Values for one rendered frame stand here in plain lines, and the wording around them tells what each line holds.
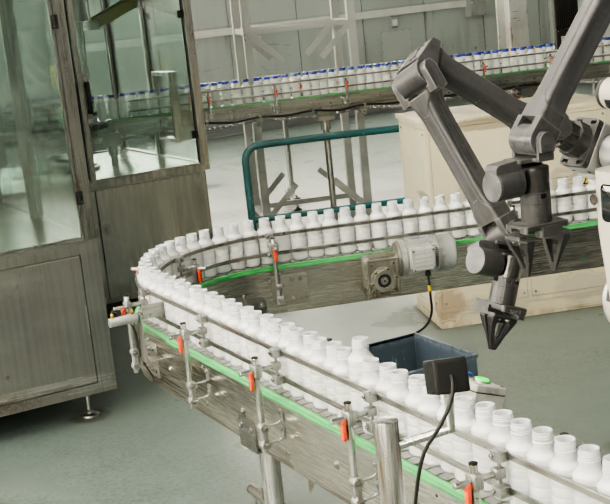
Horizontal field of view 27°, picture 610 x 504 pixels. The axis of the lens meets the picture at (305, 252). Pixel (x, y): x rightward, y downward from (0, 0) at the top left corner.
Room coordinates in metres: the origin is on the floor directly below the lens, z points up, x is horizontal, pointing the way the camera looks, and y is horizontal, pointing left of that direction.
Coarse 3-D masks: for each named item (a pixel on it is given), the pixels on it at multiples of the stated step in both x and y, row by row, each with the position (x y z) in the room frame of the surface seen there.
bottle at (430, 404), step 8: (424, 384) 2.40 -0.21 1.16; (424, 392) 2.38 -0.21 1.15; (424, 400) 2.38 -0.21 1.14; (432, 400) 2.37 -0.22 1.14; (424, 408) 2.37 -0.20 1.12; (432, 408) 2.37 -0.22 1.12; (432, 416) 2.36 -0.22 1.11; (424, 424) 2.37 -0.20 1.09; (432, 448) 2.36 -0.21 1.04; (432, 456) 2.37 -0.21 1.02; (432, 464) 2.37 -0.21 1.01; (440, 464) 2.37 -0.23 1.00
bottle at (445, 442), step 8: (440, 400) 2.34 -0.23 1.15; (440, 408) 2.34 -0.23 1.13; (440, 416) 2.33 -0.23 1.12; (440, 440) 2.33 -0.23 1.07; (448, 440) 2.32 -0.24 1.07; (440, 448) 2.34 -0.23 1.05; (448, 448) 2.32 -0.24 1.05; (448, 456) 2.32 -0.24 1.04; (448, 464) 2.32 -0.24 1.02; (448, 472) 2.32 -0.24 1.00
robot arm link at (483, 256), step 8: (512, 232) 2.57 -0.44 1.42; (480, 240) 2.54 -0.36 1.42; (488, 240) 2.55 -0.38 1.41; (496, 240) 2.56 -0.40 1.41; (472, 248) 2.54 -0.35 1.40; (480, 248) 2.52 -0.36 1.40; (488, 248) 2.54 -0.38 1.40; (496, 248) 2.55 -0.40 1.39; (504, 248) 2.58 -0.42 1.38; (472, 256) 2.53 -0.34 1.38; (480, 256) 2.52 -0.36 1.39; (488, 256) 2.51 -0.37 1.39; (496, 256) 2.53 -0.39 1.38; (472, 264) 2.53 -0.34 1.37; (480, 264) 2.51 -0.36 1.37; (488, 264) 2.51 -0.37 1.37; (496, 264) 2.52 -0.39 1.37; (504, 264) 2.53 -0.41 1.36; (472, 272) 2.52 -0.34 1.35; (480, 272) 2.51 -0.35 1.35; (488, 272) 2.52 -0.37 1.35; (496, 272) 2.53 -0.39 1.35
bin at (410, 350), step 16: (400, 336) 3.50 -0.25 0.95; (416, 336) 3.51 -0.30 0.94; (384, 352) 3.48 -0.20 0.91; (400, 352) 3.50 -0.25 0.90; (416, 352) 3.52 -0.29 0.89; (432, 352) 3.44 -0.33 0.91; (448, 352) 3.37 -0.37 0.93; (464, 352) 3.30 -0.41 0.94; (400, 368) 3.50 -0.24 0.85; (416, 368) 3.52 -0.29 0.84
